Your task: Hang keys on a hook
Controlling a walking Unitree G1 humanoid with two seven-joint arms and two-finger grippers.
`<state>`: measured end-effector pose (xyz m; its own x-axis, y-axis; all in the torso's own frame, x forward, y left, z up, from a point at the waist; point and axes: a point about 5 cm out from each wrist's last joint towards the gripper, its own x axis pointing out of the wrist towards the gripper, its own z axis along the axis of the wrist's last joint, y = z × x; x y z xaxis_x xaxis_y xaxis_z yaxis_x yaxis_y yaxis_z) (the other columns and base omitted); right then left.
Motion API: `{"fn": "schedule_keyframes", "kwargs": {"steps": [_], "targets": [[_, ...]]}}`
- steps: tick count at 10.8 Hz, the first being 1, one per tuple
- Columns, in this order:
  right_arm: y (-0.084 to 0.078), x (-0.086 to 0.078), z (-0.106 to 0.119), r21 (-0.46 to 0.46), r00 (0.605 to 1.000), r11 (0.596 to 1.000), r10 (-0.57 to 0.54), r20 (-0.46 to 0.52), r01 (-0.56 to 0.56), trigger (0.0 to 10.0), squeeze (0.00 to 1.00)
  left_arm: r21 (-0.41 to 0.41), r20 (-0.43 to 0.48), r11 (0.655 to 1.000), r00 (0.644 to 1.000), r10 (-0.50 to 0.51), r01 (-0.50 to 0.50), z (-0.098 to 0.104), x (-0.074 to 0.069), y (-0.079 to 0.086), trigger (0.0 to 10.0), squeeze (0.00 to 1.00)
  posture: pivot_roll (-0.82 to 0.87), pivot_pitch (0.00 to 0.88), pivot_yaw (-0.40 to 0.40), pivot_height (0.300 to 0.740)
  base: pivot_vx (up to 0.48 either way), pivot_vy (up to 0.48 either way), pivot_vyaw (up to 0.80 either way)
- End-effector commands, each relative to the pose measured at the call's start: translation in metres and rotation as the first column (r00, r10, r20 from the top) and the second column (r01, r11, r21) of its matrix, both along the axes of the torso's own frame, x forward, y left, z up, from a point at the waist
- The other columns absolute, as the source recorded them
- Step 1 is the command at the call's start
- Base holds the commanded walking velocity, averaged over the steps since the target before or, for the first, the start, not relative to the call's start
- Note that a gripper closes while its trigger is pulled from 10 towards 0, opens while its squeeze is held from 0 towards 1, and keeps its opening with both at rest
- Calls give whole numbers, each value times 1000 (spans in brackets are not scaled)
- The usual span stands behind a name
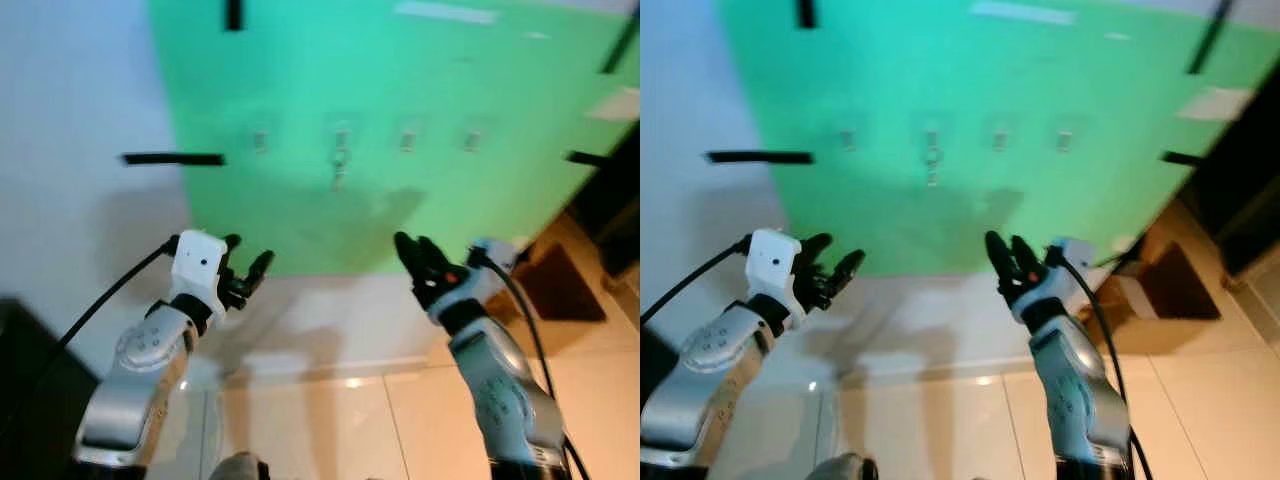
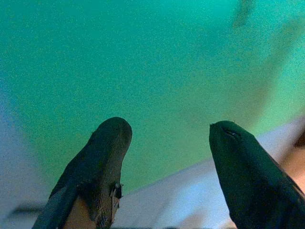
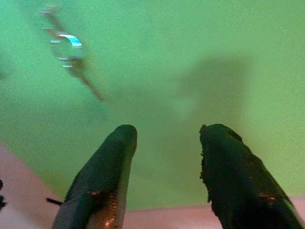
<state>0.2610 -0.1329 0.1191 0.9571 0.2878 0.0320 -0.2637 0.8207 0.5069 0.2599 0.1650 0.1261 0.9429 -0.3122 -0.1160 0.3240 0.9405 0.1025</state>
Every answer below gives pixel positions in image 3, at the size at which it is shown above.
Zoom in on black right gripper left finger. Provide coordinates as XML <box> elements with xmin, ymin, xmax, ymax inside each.
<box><xmin>52</xmin><ymin>124</ymin><xmax>138</xmax><ymax>229</ymax></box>

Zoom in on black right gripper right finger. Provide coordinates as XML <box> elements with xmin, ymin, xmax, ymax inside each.
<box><xmin>199</xmin><ymin>123</ymin><xmax>305</xmax><ymax>229</ymax></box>

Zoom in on brass-bladed key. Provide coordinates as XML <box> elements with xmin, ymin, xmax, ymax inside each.
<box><xmin>40</xmin><ymin>10</ymin><xmax>70</xmax><ymax>37</ymax></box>
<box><xmin>62</xmin><ymin>57</ymin><xmax>106</xmax><ymax>103</ymax></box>

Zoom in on silver key ring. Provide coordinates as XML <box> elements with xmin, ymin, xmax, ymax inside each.
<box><xmin>49</xmin><ymin>32</ymin><xmax>84</xmax><ymax>63</ymax></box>

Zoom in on black cable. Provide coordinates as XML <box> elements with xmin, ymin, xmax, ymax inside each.
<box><xmin>0</xmin><ymin>178</ymin><xmax>7</xmax><ymax>212</ymax></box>

